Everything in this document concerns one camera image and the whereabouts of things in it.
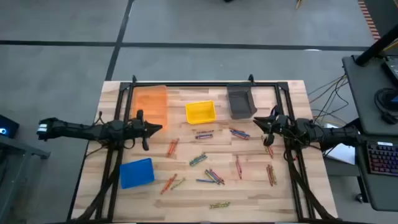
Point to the dark mat with striped edge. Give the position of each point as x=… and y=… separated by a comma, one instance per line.
x=385, y=12

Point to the white paper sheet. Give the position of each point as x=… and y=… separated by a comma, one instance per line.
x=342, y=155

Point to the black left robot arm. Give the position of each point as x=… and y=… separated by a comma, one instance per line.
x=77, y=130

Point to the black box with blue light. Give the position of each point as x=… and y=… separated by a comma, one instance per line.
x=11, y=126

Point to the desk caster wheel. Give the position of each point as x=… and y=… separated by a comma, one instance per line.
x=359, y=198

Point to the grey metal cart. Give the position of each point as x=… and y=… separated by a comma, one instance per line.
x=31, y=151

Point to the green crayon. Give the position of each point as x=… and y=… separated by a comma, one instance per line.
x=267, y=148
x=199, y=160
x=220, y=204
x=178, y=183
x=211, y=177
x=273, y=175

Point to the translucent orange plastic bin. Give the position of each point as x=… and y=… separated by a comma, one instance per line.
x=149, y=102

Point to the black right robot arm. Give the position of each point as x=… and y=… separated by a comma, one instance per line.
x=326, y=133

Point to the black aluminium table frame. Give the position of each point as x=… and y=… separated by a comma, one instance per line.
x=202, y=84

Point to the yellow perforated plastic basket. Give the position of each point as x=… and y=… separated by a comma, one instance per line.
x=200, y=113

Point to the grey desk top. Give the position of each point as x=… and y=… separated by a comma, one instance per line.
x=360, y=99
x=373, y=193

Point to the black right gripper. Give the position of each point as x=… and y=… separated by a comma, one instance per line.
x=283, y=126

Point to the black headphones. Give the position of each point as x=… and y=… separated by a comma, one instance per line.
x=388, y=118

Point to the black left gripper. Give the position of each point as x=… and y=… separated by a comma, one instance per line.
x=135, y=129

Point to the backlit black keyboard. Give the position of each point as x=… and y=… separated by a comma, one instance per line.
x=384, y=158

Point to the black stand pole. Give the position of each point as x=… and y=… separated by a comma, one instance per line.
x=373, y=49

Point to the grey plastic bin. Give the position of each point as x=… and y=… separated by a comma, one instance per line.
x=241, y=102

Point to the blue perforated plastic basket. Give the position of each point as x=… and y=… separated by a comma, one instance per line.
x=136, y=174

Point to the black screen device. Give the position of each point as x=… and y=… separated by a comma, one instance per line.
x=392, y=70

